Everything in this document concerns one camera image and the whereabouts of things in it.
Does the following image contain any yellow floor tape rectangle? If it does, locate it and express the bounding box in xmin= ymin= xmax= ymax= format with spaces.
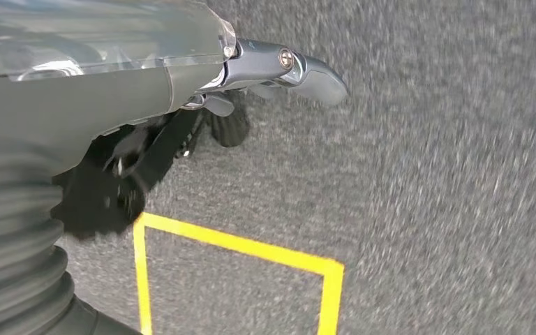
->
xmin=132 ymin=211 xmax=345 ymax=335

